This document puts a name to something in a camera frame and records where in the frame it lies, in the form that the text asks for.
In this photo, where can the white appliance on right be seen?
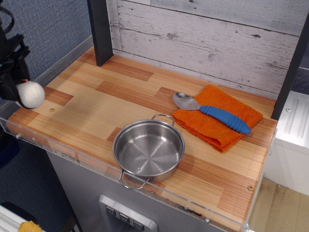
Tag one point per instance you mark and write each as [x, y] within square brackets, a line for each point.
[288, 162]

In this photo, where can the silver button control panel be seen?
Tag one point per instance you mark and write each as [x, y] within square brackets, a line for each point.
[127, 215]

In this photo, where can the dark grey post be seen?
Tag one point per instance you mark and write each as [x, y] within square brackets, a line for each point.
[100, 28]
[292, 71]

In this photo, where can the dark grey right post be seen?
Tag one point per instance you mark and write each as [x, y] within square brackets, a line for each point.
[292, 71]

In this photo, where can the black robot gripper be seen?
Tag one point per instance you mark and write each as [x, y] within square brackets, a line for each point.
[13, 68]

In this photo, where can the folded orange cloth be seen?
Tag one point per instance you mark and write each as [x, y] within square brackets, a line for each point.
[211, 130]

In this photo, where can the small stainless steel pot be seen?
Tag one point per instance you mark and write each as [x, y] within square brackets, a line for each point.
[149, 149]

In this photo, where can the yellow object bottom left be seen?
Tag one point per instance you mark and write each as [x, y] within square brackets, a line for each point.
[29, 226]

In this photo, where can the blue handled metal spoon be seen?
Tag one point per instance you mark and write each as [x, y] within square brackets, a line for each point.
[186, 102]

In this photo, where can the dark grey left post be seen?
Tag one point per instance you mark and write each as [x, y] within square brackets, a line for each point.
[100, 28]

